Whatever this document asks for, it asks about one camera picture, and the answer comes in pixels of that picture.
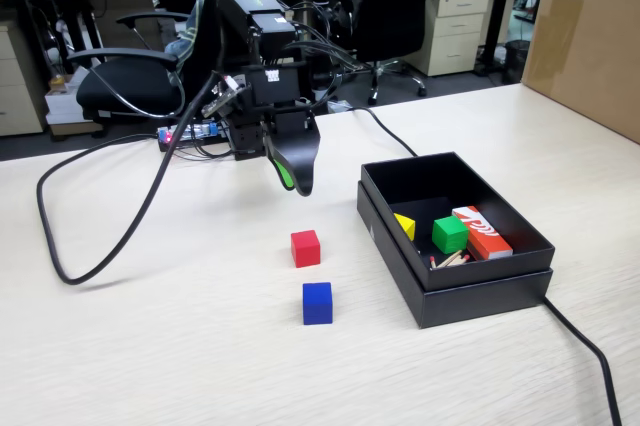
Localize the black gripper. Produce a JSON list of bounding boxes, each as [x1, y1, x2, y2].
[[227, 103, 322, 198]]

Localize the orange white matchbox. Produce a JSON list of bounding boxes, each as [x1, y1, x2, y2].
[[452, 205, 515, 261]]

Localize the light wood drawer cabinet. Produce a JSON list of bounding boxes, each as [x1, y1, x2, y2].
[[0, 20, 49, 138]]

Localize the black mesh office chair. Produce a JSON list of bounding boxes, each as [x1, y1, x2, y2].
[[332, 0, 444, 106]]

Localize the green wooden cube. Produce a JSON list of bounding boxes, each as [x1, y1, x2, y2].
[[431, 215, 470, 255]]

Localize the blue wooden cube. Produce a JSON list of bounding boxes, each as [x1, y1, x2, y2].
[[302, 281, 334, 327]]

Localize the white drawer cabinet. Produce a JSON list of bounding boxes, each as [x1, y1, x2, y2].
[[407, 0, 492, 78]]

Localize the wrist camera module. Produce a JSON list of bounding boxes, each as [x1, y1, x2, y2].
[[199, 71, 252, 120]]

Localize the thick black camera cable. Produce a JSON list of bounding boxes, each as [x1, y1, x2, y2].
[[35, 70, 225, 287]]

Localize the thin black wire bundle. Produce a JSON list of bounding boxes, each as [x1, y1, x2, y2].
[[282, 0, 367, 115]]

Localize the black waste bin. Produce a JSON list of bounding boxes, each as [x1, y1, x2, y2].
[[502, 39, 531, 86]]

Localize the striped green grey garment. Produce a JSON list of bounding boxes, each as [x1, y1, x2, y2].
[[163, 0, 208, 88]]

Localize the black power cable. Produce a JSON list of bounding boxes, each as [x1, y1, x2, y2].
[[344, 105, 624, 426]]

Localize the large brown cardboard box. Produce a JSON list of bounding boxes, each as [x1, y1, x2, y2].
[[519, 0, 640, 145]]

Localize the controller circuit board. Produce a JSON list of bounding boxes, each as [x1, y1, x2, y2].
[[156, 120, 232, 153]]

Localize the stacked white boxes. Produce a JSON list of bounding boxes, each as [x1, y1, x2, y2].
[[43, 73, 104, 138]]

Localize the yellow wooden block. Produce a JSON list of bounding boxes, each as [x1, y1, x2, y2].
[[393, 212, 417, 242]]

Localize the red wooden cube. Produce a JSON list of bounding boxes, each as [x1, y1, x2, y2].
[[290, 229, 322, 269]]

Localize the black open cardboard box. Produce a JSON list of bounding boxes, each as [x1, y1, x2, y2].
[[360, 150, 557, 292]]

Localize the black office chair with armrests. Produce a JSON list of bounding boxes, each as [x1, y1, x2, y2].
[[67, 10, 187, 123]]

